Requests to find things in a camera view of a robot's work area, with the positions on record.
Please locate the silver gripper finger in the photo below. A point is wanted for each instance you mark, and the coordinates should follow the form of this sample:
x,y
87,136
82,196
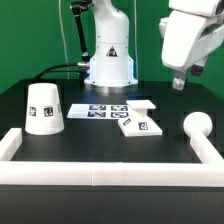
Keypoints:
x,y
197,70
179,81

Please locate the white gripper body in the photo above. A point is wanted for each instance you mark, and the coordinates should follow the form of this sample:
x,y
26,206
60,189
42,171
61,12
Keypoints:
x,y
193,30

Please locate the white lamp bulb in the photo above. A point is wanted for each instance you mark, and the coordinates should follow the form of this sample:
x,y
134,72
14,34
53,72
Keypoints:
x,y
198,121

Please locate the white lamp base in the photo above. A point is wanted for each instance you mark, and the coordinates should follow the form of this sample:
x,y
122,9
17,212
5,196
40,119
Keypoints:
x,y
138,123

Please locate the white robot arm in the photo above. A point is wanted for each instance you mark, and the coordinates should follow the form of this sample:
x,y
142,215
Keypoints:
x,y
111,66

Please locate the white lamp shade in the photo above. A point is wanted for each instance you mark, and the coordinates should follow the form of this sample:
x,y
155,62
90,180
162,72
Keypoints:
x,y
44,114

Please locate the white marker sheet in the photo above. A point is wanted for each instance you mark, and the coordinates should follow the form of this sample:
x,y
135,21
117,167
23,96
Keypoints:
x,y
98,111

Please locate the white fence frame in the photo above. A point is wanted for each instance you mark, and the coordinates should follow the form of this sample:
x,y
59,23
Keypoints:
x,y
209,172

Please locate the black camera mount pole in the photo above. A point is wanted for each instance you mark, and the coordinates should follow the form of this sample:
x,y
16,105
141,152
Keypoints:
x,y
77,8

